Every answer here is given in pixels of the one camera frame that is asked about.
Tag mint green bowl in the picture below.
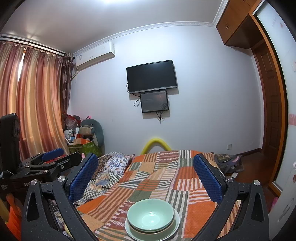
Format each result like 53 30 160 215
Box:
127 199 174 232

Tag mint green plate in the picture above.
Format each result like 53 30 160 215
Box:
125 210 181 241

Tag dark backpack on floor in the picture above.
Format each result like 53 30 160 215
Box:
214 154 244 175

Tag orange striped patchwork blanket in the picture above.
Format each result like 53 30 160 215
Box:
76 150 242 241

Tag patterned checkered quilt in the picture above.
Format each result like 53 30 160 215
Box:
49 151 136 230

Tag orange pink curtains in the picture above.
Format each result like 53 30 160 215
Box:
1 41 69 159

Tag yellow foam tube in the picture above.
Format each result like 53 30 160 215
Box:
140 138 171 155

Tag white appliance with stickers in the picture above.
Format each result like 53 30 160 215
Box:
268 163 295 240

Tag brown wooden door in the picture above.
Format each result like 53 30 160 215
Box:
252 40 287 184

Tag white air conditioner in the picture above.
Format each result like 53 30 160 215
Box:
75 42 115 71

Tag wooden overhead cabinet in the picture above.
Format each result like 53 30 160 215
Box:
217 0 263 49

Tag small black wall monitor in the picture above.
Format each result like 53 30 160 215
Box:
140 90 169 113

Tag black wall television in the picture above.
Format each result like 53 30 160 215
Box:
126 60 178 94

